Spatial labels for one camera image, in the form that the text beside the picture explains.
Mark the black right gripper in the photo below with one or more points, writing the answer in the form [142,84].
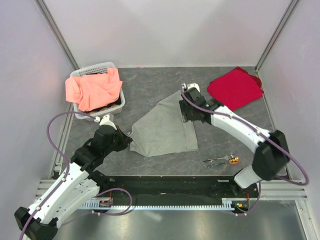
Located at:
[185,112]

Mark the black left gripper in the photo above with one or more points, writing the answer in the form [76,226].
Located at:
[127,141]

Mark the grey cloth napkin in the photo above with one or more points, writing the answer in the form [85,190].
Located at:
[162,131]

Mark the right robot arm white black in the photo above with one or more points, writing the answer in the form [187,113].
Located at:
[270,149]

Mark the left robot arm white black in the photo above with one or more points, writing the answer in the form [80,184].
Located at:
[65,180]

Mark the red folded napkin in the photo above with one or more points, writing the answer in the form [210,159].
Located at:
[236,88]

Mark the white plastic basket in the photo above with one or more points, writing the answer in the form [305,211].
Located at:
[112,108]

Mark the silver spoon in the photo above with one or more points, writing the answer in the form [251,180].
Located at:
[213,164]

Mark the salmon pink cloth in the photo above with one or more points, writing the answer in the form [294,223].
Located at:
[93,91]

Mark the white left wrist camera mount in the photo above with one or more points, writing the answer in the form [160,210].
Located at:
[106,120]

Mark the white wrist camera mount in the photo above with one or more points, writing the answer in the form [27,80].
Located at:
[191,87]
[106,120]

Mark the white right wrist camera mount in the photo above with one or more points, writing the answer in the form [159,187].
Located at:
[191,87]

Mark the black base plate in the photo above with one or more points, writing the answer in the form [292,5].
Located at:
[153,190]

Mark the white slotted cable duct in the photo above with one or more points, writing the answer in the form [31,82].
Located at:
[100,205]

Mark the right aluminium frame post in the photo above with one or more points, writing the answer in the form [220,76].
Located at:
[293,4]

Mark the aluminium frame post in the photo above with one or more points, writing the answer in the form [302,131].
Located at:
[41,4]
[293,4]

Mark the left aluminium frame post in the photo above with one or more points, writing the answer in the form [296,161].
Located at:
[41,4]

